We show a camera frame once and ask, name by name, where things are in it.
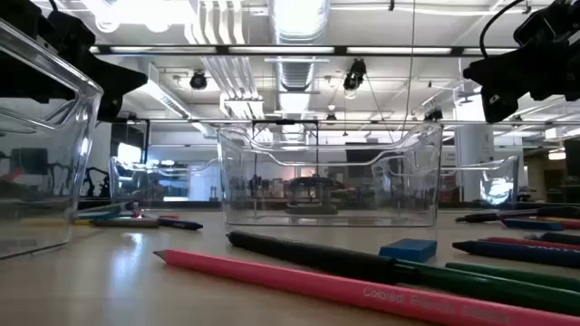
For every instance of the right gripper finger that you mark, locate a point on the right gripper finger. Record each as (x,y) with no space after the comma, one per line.
(521,72)
(498,106)

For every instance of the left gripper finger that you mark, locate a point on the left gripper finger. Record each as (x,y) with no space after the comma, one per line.
(108,108)
(118,81)

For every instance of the clear plastic bin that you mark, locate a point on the clear plastic bin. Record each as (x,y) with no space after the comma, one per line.
(498,185)
(45,158)
(362,204)
(136,181)

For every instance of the black purple pen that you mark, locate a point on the black purple pen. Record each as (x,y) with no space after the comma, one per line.
(480,217)

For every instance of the orange pencil red eraser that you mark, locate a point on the orange pencil red eraser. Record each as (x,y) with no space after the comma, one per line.
(562,219)

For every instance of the dark blue crayon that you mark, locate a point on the dark blue crayon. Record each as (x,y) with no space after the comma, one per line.
(181,224)

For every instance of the red crayon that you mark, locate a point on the red crayon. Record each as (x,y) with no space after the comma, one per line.
(534,243)
(572,225)

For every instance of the pink colored pencil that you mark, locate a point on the pink colored pencil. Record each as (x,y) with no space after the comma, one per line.
(272,271)

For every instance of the dark green coloured pencil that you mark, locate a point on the dark green coloured pencil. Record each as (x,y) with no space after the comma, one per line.
(317,253)

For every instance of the white pillar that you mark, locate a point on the white pillar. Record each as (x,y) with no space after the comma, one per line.
(473,149)

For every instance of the black ceiling spotlight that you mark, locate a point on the black ceiling spotlight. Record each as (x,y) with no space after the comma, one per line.
(198,80)

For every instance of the black monitor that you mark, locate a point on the black monitor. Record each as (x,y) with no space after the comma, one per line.
(369,154)

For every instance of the thick blue eraser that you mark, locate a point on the thick blue eraser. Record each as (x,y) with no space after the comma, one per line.
(408,251)

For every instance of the black overhead camera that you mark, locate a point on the black overhead camera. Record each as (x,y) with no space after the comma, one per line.
(355,74)

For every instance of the black silver frame crossbar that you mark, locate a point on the black silver frame crossbar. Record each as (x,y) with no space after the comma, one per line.
(340,50)

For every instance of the silver ventilation duct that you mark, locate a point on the silver ventilation duct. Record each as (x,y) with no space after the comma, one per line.
(296,27)

